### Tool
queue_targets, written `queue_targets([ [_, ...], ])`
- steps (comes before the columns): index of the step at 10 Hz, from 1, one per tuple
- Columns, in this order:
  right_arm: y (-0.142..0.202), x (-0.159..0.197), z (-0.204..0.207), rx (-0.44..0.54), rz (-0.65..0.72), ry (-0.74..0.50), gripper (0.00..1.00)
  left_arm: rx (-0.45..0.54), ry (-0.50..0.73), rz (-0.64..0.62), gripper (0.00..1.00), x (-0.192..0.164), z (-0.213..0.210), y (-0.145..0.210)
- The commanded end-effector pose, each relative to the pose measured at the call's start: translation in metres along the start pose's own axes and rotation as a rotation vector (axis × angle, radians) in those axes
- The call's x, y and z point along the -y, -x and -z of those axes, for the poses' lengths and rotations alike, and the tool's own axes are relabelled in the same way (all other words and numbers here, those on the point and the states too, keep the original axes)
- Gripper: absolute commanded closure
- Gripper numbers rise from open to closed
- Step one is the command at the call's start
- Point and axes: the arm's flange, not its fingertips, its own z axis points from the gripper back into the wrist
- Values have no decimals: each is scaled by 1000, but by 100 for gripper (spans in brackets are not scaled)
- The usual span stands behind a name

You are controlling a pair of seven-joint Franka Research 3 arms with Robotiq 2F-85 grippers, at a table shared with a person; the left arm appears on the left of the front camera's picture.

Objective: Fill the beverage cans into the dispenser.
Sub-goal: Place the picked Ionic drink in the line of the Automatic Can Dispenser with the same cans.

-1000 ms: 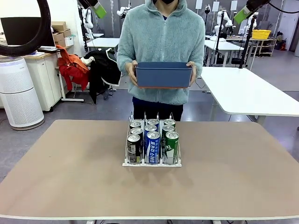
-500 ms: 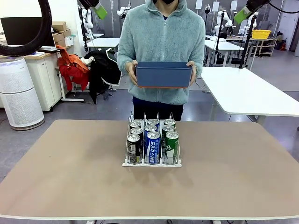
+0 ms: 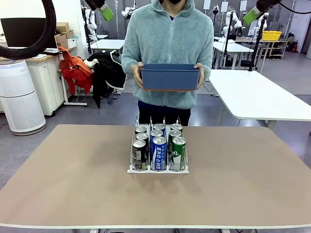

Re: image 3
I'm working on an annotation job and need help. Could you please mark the white metal chair frame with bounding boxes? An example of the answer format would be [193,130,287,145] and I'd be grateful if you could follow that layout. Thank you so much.
[58,69,88,107]

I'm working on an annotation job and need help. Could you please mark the yellow plastic crate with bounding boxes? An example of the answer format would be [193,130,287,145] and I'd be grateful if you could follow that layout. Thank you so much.
[262,30,283,41]

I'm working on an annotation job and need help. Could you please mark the white cylindrical air purifier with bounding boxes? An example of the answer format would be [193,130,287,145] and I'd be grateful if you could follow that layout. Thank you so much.
[0,59,47,136]

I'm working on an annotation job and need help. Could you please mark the person's left hand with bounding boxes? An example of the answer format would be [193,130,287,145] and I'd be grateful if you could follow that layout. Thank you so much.
[193,62,206,90]

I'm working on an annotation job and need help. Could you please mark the person's left forearm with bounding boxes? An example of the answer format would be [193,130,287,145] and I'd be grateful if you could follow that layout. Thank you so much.
[199,52,214,81]

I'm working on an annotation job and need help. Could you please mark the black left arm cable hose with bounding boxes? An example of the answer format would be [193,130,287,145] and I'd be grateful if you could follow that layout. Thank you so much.
[0,0,57,60]

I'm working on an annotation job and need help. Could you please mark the black tripod stand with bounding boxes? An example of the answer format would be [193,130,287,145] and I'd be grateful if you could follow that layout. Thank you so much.
[249,19,265,71]

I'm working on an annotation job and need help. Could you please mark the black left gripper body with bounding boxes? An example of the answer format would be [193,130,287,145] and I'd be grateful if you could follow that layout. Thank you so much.
[85,0,106,11]

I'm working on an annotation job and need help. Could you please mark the person's right forearm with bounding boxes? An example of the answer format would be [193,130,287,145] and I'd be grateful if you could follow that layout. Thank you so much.
[121,52,139,73]

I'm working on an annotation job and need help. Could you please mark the black computer monitor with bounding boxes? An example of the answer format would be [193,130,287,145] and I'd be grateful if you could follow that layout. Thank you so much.
[0,17,58,49]

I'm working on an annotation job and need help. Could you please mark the wooden shelf table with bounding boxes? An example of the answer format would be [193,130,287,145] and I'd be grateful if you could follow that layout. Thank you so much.
[259,38,289,59]

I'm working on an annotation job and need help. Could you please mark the blue plastic basket orange trim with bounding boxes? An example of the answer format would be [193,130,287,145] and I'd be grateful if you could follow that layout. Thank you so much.
[140,63,201,92]

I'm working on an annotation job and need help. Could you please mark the person in mint fleece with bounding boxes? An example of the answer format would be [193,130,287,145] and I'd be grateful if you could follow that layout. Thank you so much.
[121,0,214,126]

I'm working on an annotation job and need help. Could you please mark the large white table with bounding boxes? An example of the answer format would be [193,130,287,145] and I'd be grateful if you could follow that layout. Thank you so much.
[208,69,311,129]

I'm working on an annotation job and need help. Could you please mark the orange jacket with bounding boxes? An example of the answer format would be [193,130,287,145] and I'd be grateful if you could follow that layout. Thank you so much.
[57,46,94,95]

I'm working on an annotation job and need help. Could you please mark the white wire can dispenser rack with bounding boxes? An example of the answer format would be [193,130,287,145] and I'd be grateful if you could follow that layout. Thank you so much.
[127,116,190,174]

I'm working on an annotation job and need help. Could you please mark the black studio light stand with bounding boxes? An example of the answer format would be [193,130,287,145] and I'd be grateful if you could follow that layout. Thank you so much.
[211,4,221,37]

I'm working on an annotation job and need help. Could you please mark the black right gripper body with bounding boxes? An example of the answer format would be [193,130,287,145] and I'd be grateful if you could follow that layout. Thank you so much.
[256,0,282,12]

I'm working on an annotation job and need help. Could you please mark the person's right hand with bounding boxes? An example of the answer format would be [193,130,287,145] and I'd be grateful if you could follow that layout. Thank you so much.
[130,62,144,89]

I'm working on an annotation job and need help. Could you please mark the black jacket white trim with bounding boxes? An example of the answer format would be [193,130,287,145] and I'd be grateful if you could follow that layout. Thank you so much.
[87,50,127,109]

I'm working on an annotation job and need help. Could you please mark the white desk cabinet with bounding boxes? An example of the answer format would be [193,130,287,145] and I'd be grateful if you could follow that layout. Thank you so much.
[25,52,66,116]

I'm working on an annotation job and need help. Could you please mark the white background table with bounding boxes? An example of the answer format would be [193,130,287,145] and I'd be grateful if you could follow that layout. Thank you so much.
[89,38,125,61]
[212,40,255,71]

